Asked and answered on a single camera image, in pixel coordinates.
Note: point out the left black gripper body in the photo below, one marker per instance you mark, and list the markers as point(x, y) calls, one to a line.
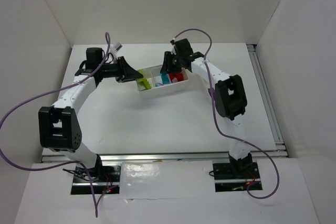
point(122, 68)

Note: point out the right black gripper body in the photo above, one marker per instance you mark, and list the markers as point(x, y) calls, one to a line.
point(170, 62)

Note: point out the red lego cluster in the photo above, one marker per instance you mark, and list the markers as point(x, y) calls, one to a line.
point(176, 77)

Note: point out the teal long lego brick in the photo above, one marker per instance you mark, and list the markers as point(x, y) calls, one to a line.
point(165, 79)

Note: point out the green and teal lego stack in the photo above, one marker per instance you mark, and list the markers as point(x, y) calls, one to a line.
point(143, 83)

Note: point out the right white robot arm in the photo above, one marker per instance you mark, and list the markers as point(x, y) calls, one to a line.
point(227, 95)

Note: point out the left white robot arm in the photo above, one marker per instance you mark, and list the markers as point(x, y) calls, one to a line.
point(59, 129)

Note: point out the wide white divided tray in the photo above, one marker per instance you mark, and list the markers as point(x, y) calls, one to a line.
point(154, 76)

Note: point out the narrow white divided tray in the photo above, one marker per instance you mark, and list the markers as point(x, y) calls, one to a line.
point(205, 84)

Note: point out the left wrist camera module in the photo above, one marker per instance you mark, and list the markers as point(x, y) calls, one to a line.
point(116, 47)

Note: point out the aluminium rail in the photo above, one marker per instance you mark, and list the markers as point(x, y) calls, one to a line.
point(166, 156)

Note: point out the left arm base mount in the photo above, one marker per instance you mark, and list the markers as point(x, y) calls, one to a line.
point(108, 181)

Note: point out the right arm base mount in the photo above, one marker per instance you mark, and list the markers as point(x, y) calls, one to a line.
point(226, 180)

